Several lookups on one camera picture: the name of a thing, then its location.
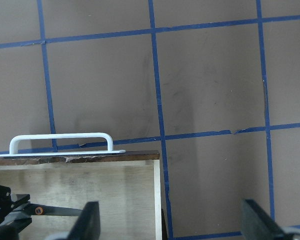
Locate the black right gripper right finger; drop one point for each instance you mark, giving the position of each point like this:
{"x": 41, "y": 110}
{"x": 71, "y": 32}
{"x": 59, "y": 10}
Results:
{"x": 256, "y": 224}

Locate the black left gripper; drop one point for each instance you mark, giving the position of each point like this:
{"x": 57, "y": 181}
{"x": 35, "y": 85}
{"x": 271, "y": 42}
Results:
{"x": 8, "y": 203}

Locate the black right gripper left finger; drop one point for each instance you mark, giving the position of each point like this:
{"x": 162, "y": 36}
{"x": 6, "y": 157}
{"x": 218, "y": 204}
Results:
{"x": 88, "y": 224}

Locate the light wooden drawer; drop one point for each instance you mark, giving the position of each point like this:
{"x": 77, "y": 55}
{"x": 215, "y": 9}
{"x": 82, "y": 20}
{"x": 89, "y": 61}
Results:
{"x": 126, "y": 186}

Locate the dark wooden drawer cabinet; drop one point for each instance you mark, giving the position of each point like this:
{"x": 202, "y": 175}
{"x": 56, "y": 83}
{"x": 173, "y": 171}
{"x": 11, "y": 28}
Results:
{"x": 163, "y": 226}

